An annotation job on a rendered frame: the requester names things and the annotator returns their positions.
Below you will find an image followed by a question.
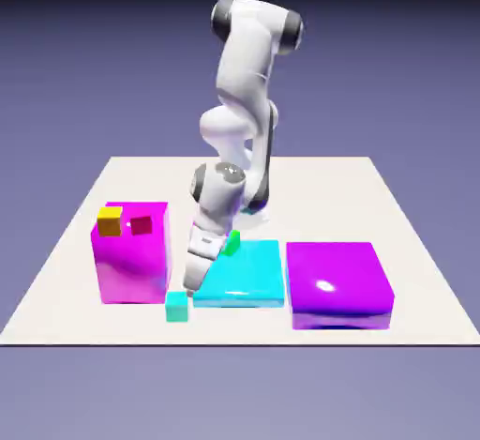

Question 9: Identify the small red cube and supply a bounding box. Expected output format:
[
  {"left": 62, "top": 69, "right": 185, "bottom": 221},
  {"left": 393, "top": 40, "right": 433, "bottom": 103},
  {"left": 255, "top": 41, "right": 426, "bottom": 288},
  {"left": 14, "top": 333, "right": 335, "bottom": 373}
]
[{"left": 129, "top": 215, "right": 153, "bottom": 236}]

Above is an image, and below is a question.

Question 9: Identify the small green cube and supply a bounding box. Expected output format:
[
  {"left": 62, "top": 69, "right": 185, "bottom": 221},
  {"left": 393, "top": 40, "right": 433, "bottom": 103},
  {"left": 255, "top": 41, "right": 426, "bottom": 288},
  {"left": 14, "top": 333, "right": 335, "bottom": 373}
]
[{"left": 219, "top": 229, "right": 242, "bottom": 257}]

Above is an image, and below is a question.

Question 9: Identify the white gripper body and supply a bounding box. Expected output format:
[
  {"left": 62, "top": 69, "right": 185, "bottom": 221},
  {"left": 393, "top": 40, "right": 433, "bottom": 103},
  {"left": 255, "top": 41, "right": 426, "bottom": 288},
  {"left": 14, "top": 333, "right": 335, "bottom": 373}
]
[{"left": 182, "top": 250, "right": 217, "bottom": 298}]

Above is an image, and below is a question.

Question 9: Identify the large magenta box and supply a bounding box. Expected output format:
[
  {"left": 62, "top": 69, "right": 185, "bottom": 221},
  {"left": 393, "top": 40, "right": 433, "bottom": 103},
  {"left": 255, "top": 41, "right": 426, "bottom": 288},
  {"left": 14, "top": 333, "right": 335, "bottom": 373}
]
[{"left": 90, "top": 201, "right": 172, "bottom": 305}]

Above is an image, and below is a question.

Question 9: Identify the small yellow cube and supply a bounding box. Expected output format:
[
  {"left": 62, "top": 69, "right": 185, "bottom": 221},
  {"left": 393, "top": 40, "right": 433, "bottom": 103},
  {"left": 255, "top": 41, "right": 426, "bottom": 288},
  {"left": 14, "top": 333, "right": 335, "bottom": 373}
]
[{"left": 97, "top": 205, "right": 124, "bottom": 237}]

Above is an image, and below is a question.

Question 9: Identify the large purple box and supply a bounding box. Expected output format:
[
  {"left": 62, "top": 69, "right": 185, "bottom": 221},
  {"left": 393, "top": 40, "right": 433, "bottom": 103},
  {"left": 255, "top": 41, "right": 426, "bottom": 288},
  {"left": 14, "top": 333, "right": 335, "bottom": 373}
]
[{"left": 285, "top": 241, "right": 396, "bottom": 331}]

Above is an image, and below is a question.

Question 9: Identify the large cyan box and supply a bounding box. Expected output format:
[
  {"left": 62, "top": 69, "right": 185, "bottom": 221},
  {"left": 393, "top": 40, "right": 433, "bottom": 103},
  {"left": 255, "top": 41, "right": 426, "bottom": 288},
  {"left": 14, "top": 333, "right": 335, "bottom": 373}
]
[{"left": 192, "top": 239, "right": 285, "bottom": 309}]

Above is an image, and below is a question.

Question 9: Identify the small teal cube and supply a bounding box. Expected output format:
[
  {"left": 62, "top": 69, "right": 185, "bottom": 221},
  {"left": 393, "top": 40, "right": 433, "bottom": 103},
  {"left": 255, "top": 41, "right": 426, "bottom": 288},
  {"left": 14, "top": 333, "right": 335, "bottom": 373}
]
[{"left": 165, "top": 290, "right": 189, "bottom": 324}]

